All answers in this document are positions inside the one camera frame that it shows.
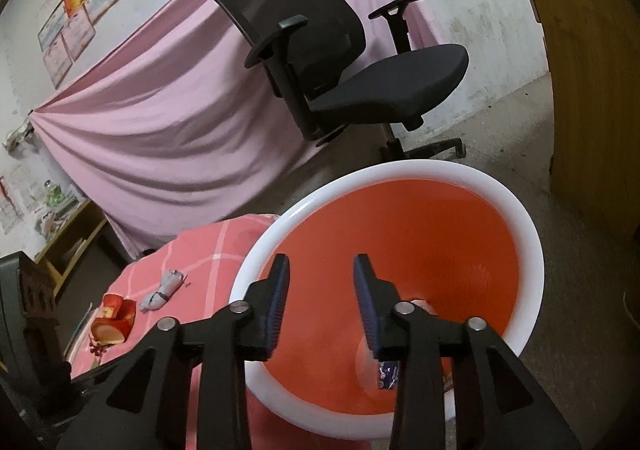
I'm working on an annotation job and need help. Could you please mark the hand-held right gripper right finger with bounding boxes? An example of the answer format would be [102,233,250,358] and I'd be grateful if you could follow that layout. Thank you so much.
[352,254,583,450]

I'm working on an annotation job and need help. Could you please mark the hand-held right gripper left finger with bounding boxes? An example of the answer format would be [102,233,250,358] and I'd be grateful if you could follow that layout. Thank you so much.
[55,253,292,450]

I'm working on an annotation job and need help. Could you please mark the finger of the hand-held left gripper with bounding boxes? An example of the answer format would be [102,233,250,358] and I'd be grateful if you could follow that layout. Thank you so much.
[22,260,71,386]

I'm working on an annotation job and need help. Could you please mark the blue wrapper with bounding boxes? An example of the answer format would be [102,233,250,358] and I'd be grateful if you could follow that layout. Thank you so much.
[375,359,403,390]

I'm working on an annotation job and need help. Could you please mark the red bin with white rim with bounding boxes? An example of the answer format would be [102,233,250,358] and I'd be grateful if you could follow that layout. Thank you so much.
[231,160,545,441]

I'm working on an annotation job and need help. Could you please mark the grey wrapper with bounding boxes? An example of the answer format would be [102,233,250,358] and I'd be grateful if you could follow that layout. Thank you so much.
[139,269,187,313]

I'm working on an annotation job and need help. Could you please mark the wooden shelf unit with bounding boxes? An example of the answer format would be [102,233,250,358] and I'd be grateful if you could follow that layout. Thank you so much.
[35,197,108,291]

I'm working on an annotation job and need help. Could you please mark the pink checkered tablecloth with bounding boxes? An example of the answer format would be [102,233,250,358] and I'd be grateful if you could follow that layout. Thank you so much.
[70,214,373,450]

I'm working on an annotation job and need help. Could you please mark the stack of books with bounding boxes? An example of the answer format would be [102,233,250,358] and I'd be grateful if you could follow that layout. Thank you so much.
[35,200,81,236]

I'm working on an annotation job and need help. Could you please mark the pink hanging sheet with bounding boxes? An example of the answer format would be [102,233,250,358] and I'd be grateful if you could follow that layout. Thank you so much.
[29,0,441,261]

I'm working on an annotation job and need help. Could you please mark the black mesh office chair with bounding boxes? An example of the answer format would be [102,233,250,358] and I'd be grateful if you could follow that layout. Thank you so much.
[213,0,471,161]

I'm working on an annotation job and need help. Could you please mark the wooden cabinet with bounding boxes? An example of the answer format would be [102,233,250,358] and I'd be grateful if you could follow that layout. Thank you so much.
[515,0,640,241]

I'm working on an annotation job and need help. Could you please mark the white wall paper sheets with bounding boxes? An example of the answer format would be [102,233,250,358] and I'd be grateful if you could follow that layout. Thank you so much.
[0,175,23,233]

